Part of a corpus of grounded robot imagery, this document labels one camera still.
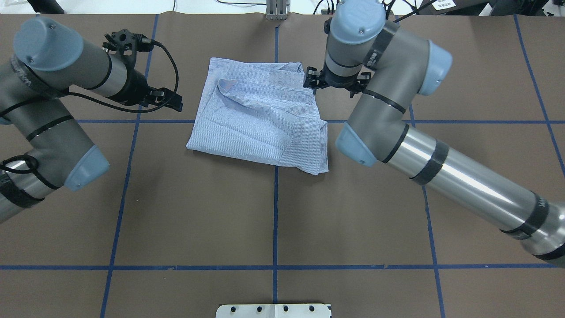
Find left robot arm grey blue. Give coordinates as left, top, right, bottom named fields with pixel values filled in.
left=0, top=16, right=182, bottom=222

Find grey aluminium post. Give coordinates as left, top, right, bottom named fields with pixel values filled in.
left=266, top=0, right=290, bottom=20

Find black cables at table edge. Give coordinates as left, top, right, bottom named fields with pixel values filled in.
left=216, top=0, right=424, bottom=15

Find light blue striped shirt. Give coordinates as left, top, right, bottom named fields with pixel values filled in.
left=186, top=57, right=329, bottom=175

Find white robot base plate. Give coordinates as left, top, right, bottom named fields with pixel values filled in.
left=215, top=303, right=332, bottom=318

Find black box with label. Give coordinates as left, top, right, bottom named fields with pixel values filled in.
left=426, top=0, right=490, bottom=15

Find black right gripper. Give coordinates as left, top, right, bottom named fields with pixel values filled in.
left=303, top=66, right=372, bottom=98

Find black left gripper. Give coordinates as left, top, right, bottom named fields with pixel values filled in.
left=118, top=66, right=183, bottom=111

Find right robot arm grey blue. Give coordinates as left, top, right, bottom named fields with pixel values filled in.
left=303, top=0, right=565, bottom=268

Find black device top left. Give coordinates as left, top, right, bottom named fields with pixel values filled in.
left=27, top=0, right=65, bottom=14

